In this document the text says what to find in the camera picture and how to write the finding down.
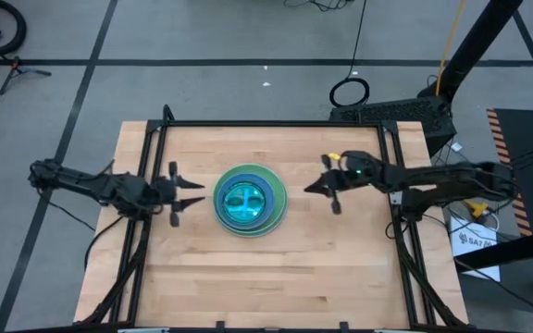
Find black cable bundle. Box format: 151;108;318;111
282;0;356;14

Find white paper sign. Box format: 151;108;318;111
449;216;502;283

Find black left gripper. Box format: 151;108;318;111
152;161;207;228

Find black stand pole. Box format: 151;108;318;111
416;0;525;101

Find small black tripod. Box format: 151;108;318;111
0;55;53;97

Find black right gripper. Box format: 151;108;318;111
304;154;353;216

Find blue opaque plastic plate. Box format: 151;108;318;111
216;172;277;231

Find black hazard-striped platform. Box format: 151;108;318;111
486;107;533;241

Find teal transparent plastic plate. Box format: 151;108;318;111
223;180;268;223

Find black stand beam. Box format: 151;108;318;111
453;225;533;274

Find yellow plug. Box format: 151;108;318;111
465;199;490;218

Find large pale mint plate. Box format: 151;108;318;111
212;162;290;239

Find black coiled cable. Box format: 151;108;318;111
328;0;371;109

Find yellow cable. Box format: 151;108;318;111
435;0;466;96

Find black metal table frame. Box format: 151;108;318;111
72;104;470;333

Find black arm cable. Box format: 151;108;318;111
83;215;127;274

